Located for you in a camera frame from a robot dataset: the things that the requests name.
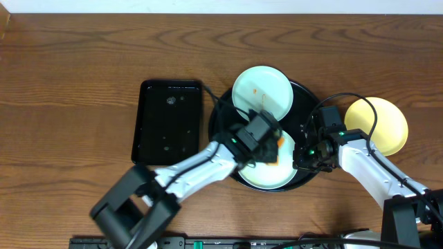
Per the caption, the orange green scrub sponge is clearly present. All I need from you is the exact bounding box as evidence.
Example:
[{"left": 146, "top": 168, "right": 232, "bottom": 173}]
[{"left": 267, "top": 136, "right": 285, "bottom": 167}]

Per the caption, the light blue plate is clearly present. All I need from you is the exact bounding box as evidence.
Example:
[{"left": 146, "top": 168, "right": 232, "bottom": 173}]
[
  {"left": 239, "top": 131, "right": 297, "bottom": 190},
  {"left": 231, "top": 66, "right": 293, "bottom": 121}
]

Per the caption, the yellow plate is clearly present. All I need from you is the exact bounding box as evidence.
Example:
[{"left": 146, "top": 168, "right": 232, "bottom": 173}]
[{"left": 344, "top": 97, "right": 408, "bottom": 156}]

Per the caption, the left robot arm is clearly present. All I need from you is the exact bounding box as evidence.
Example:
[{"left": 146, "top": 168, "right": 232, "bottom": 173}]
[{"left": 90, "top": 138, "right": 278, "bottom": 248}]

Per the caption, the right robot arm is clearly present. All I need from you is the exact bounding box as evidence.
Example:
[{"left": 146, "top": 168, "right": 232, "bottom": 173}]
[{"left": 293, "top": 126, "right": 442, "bottom": 248}]

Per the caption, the black round tray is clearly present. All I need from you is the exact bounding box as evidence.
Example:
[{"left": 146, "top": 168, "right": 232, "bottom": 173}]
[{"left": 221, "top": 80, "right": 319, "bottom": 192}]

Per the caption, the black rectangular tray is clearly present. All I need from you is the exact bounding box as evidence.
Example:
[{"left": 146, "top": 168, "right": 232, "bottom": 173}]
[{"left": 132, "top": 79, "right": 203, "bottom": 166}]

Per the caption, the light blue plate top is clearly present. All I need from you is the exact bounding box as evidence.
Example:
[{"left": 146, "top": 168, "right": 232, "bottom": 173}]
[{"left": 231, "top": 66, "right": 293, "bottom": 121}]

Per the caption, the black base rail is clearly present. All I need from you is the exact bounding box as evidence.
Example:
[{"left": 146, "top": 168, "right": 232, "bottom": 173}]
[{"left": 68, "top": 235, "right": 347, "bottom": 249}]

